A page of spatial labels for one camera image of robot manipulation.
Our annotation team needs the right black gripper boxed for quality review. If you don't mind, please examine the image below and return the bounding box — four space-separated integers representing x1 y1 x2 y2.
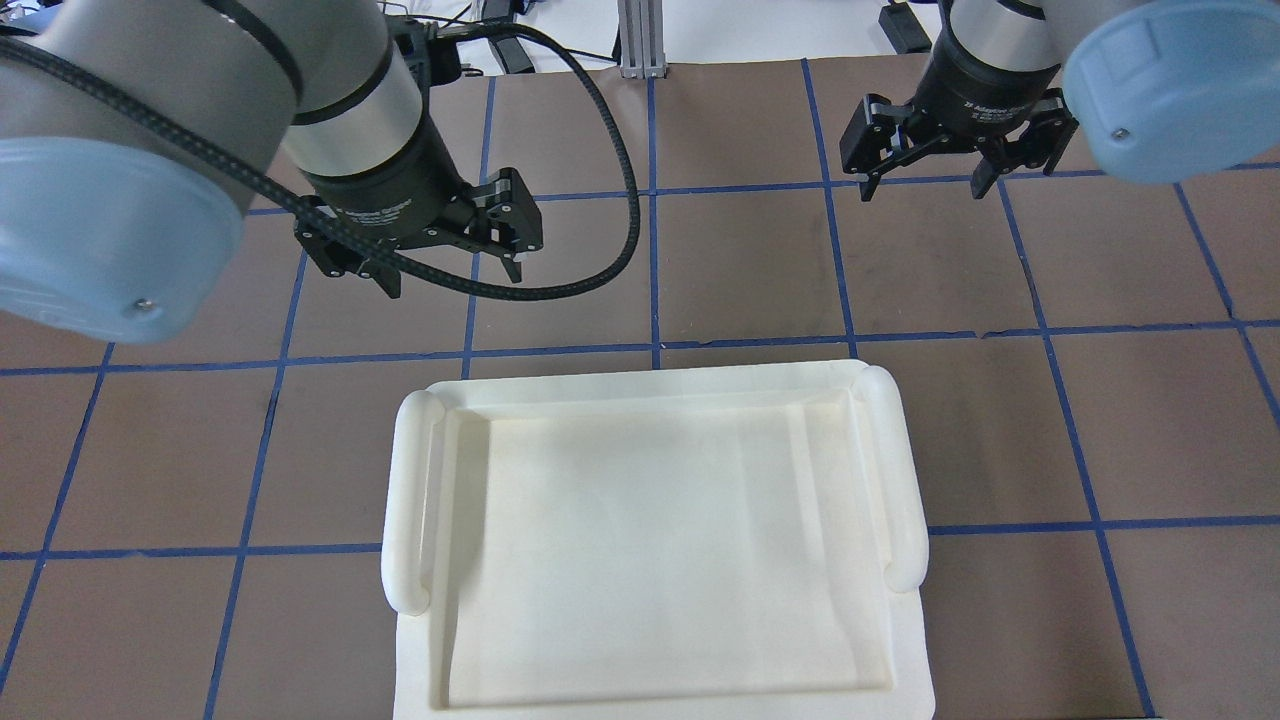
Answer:
838 29 1079 202

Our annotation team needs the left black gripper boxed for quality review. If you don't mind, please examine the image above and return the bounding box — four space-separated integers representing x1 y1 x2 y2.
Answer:
303 126 544 299

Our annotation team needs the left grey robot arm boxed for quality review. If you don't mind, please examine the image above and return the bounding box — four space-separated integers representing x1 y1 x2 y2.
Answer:
3 1 544 345

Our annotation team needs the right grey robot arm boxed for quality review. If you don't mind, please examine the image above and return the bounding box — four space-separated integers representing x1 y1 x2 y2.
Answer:
838 1 1279 200

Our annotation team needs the black power adapter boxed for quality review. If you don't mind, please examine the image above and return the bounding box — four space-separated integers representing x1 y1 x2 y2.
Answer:
877 1 932 55

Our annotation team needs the white plastic tray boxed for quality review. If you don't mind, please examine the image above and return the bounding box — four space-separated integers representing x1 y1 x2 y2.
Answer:
381 359 936 719

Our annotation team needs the black braided cable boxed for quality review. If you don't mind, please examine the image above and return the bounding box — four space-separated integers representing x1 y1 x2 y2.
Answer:
0 20 641 301

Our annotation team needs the aluminium frame post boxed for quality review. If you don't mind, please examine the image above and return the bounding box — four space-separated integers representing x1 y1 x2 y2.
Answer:
617 0 669 79

